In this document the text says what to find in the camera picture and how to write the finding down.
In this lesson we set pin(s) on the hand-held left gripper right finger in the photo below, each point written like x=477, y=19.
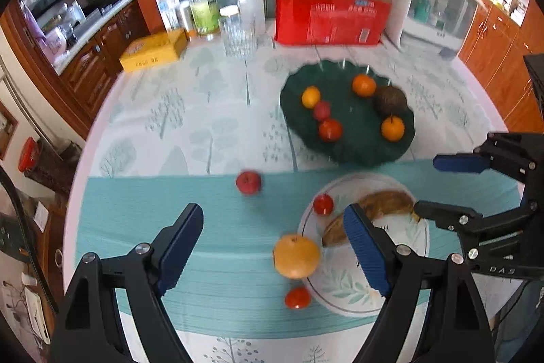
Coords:
x=365, y=252

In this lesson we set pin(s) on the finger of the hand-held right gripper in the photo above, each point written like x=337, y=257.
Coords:
x=461, y=163
x=450, y=215

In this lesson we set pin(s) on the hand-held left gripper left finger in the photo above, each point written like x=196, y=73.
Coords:
x=182, y=248

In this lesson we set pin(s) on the white printed plate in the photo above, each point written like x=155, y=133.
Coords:
x=340, y=286

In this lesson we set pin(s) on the overripe brown banana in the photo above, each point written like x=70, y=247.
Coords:
x=382, y=202

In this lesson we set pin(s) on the red cherry tomato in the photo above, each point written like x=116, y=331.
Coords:
x=297, y=298
x=323, y=204
x=330, y=130

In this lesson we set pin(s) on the large yellow orange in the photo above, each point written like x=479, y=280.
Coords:
x=296, y=256

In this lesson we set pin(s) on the orange mandarin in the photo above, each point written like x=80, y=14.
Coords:
x=364, y=85
x=392, y=129

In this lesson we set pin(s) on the red apple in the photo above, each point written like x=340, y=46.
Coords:
x=248, y=182

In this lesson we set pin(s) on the brown kiwi fruit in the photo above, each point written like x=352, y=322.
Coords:
x=390, y=101

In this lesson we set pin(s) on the dark green scalloped plate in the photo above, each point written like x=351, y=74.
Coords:
x=352, y=114

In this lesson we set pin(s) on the dark red plum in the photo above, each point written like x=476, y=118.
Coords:
x=322, y=110

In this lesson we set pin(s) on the small orange kumquat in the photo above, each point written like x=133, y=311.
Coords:
x=311, y=96

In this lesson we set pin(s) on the dark woven basket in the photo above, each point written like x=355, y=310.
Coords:
x=57, y=172

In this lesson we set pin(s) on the white countertop sterilizer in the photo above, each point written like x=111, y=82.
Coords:
x=425, y=18

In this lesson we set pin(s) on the red lidded container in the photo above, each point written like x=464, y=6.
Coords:
x=29, y=153

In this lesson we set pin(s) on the red paper cup package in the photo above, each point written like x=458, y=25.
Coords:
x=331, y=22

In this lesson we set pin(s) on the yellow flat box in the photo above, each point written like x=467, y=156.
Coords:
x=148, y=54

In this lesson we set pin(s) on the wooden kitchen counter cabinet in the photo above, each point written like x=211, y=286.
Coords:
x=97, y=61

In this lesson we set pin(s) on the clear drinking glass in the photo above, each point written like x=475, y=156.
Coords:
x=238, y=37

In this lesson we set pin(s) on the small metal can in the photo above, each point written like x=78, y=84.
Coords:
x=187, y=18

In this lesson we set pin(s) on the green label glass bottle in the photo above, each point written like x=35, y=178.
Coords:
x=205, y=14

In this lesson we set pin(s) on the white blue carton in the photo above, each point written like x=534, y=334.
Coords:
x=168, y=10

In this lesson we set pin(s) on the wooden wall cabinet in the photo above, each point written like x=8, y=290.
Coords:
x=501, y=48

